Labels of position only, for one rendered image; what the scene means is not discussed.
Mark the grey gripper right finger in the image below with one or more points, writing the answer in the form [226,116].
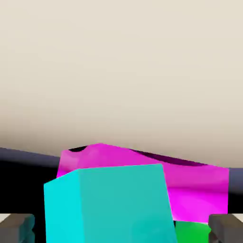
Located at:
[227,228]

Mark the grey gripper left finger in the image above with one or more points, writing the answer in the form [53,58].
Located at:
[15,227]

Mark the small green cube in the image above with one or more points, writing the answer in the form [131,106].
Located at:
[191,232]

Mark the small cyan cube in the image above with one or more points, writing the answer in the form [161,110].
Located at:
[106,205]

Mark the large magenta box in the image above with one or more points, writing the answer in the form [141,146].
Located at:
[197,189]

